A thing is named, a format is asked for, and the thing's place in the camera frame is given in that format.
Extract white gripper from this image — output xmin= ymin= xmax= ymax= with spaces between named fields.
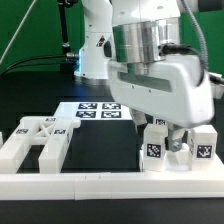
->
xmin=108 ymin=55 xmax=214 ymax=152

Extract white chair seat part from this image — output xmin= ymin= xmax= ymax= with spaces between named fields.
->
xmin=139 ymin=148 xmax=193 ymax=173

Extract white chair back frame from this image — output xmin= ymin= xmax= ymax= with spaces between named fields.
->
xmin=0 ymin=116 xmax=81 ymax=174

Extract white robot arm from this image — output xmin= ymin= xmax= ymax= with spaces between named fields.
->
xmin=103 ymin=0 xmax=224 ymax=151

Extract white tagged cube nut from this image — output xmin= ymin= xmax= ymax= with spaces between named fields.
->
xmin=153 ymin=117 xmax=166 ymax=125

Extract white U-shaped obstacle fence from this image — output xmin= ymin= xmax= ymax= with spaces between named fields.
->
xmin=0 ymin=154 xmax=224 ymax=202

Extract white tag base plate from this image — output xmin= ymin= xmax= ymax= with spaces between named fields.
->
xmin=55 ymin=102 xmax=131 ymax=120

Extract black cables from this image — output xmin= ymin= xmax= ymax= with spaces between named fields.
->
xmin=0 ymin=53 xmax=80 ymax=77

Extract white diagonal cable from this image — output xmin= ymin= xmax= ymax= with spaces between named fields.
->
xmin=0 ymin=0 xmax=38 ymax=66

